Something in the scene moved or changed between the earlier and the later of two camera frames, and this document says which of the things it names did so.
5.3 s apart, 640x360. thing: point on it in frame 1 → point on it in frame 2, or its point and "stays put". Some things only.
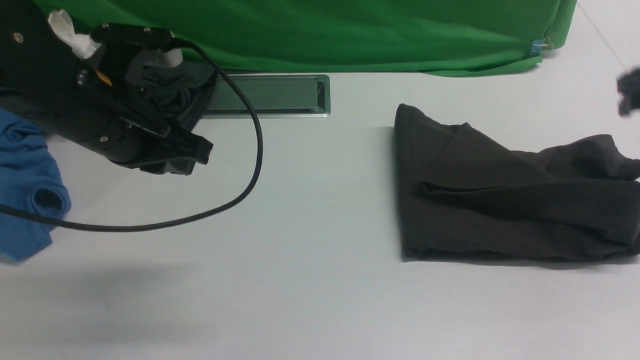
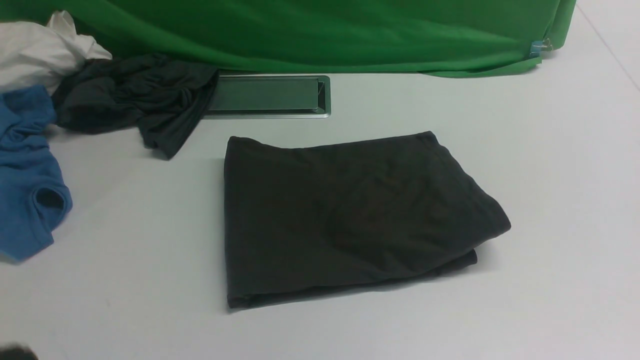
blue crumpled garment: [30, 179] stays put
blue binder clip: [538, 45] stays put
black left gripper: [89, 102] → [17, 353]
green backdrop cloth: [429, 37] stays put
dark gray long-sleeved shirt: [462, 193] → [301, 216]
